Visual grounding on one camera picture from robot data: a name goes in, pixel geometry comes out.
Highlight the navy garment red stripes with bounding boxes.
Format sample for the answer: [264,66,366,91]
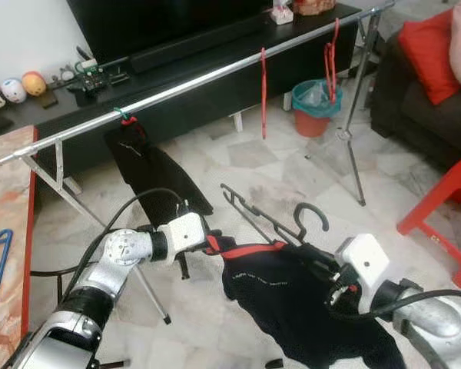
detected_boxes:
[204,234,406,369]

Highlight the green-hooked red hanger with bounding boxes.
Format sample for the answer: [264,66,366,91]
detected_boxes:
[114,108,139,126]

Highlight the red plastic hanger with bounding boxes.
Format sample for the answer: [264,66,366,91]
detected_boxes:
[259,48,269,140]
[325,19,341,105]

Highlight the red plastic stool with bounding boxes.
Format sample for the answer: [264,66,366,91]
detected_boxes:
[396,152,461,290]

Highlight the black TV console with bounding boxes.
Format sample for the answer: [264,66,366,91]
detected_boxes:
[0,4,362,178]

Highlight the orange bin green liner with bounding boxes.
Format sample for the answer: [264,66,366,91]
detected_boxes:
[292,79,343,138]

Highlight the silver metal clothes rack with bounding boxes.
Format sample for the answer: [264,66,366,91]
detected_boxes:
[0,0,396,325]

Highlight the dark brown sofa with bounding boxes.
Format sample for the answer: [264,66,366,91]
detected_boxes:
[369,31,461,174]

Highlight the black digital clock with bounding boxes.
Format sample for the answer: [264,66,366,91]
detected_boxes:
[108,69,131,85]

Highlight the black soundbar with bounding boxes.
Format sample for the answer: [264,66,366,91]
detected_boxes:
[131,14,266,74]

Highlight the black angular gadget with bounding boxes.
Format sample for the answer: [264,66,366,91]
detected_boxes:
[68,81,101,105]

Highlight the green circuit board device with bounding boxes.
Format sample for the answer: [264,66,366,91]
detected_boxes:
[75,58,108,88]

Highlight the black flat-screen television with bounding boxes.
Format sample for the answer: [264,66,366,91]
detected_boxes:
[65,0,274,66]

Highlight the yellow round plush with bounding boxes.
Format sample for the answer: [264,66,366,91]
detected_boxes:
[22,71,47,97]

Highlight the white tissue box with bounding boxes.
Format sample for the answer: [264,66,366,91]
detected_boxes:
[270,0,294,25]

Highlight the red cushion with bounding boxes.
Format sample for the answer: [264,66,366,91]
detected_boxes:
[398,9,461,106]

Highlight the white round plush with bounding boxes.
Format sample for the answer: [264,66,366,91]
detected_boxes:
[2,78,28,105]

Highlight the red laughing Buddha statue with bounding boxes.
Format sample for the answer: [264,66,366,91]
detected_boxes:
[296,0,337,16]

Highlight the grey lace-covered side table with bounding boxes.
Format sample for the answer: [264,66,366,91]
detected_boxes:
[388,0,450,28]

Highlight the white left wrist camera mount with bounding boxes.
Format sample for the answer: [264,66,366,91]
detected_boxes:
[163,212,208,254]

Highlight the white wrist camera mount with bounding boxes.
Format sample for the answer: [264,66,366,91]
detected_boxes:
[163,212,208,254]
[337,234,390,302]

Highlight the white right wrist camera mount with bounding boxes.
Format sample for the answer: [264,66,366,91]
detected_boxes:
[337,234,390,302]

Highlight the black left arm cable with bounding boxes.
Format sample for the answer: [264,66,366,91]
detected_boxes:
[75,188,190,297]

